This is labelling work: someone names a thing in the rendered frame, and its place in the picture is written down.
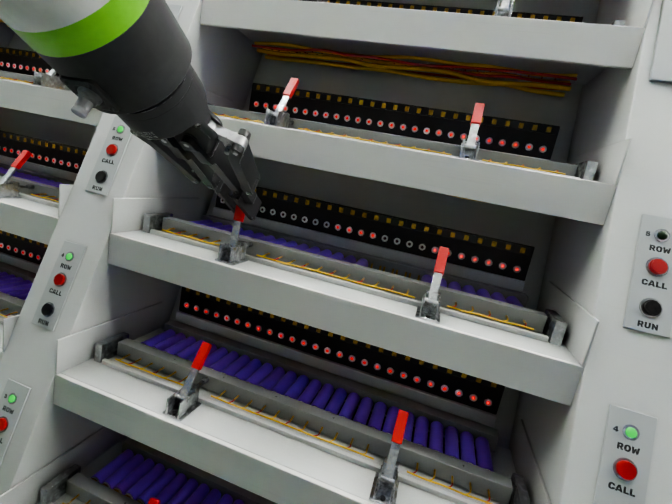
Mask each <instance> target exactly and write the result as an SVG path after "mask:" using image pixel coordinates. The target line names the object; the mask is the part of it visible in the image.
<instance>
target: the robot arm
mask: <svg viewBox="0 0 672 504"><path fill-rule="evenodd" d="M0 19H1V20H2V21H3V22H4V23H6V24H7V25H8V26H9V27H10V28H11V29H12V30H13V31H14V32H15V33H16V34H17V35H18V36H19V37H20V38H21V39H22V40H23V41H24V42H25V43H27V44H28V45H29V46H30V47H31V48H32V49H33V50H34V51H35V52H36V53H37V54H38V55H39V56H40V57H41V58H42V59H43V60H45V61H46V62H47V63H48V64H49V65H50V66H51V67H52V68H53V69H54V70H55V71H56V72H57V73H58V74H59V75H60V76H61V77H60V80H61V81H62V82H63V84H64V85H66V86H67V87H68V88H69V89H70V90H71V91H72V92H73V93H74V94H75V95H76V96H78V99H77V101H76V102H75V105H74V106H73V107H72V108H71V111H72V112H73V113H74V114H75V115H77V116H79V117H81V118H84V119H85V118H86V117H87V116H88V113H89V112H90V111H91V110H92V108H96V109H97V110H99V111H101V112H104V113H108V114H116V115H117V116H118V117H119V118H120V119H121V120H122V121H123V122H124V123H125V124H126V125H127V126H128V127H129V128H130V132H131V133H132V134H133V135H134V136H136V137H138V138H139V139H141V140H142V141H144V142H145V143H147V144H149V145H150V146H151V147H152V148H153V149H155V150H156V151H157V152H158V153H159V154H160V155H162V156H163V157H164V158H165V159H166V160H167V161H169V162H170V163H171V164H172V165H173V166H175V167H176V168H177V169H178V170H179V171H180V172H182V173H183V174H184V175H185V176H186V177H187V178H189V179H190V180H191V181H192V182H193V183H195V184H200V182H201V181H202V182H203V183H204V184H205V185H206V186H207V187H208V188H209V189H214V190H215V192H216V193H217V195H218V196H219V197H220V198H221V199H222V200H223V201H224V203H225V204H226V205H227V206H228V207H229V208H230V209H231V211H232V212H233V213H235V209H236V205H237V206H238V207H239V208H240V209H241V210H242V212H243V213H244V214H245V215H246V216H247V217H248V219H250V220H253V221H254V220H255V218H256V216H257V213H258V211H259V208H260V206H261V204H262V202H261V200H260V199H259V197H258V196H257V193H256V192H255V189H256V187H257V184H258V182H259V180H260V175H259V172H258V169H257V166H256V163H255V160H254V157H253V154H252V151H251V148H250V145H249V141H250V137H251V133H250V132H249V131H248V130H246V129H244V128H240V129H239V131H238V133H237V132H232V131H230V130H228V129H226V128H224V127H223V124H222V122H221V120H220V119H219V118H218V117H217V116H216V115H215V114H214V113H213V112H212V111H211V110H210V109H209V107H208V103H207V97H206V91H205V87H204V85H203V83H202V81H201V80H200V78H199V76H198V75H197V73H196V72H195V70H194V68H193V67H192V65H191V60H192V49H191V45H190V42H189V40H188V39H187V37H186V35H185V33H184V32H183V30H182V28H181V27H180V25H179V23H178V21H177V20H176V18H175V16H174V15H173V13H172V11H171V10H170V8H169V6H168V4H167V3H166V1H165V0H0ZM192 170H193V171H194V172H192Z"/></svg>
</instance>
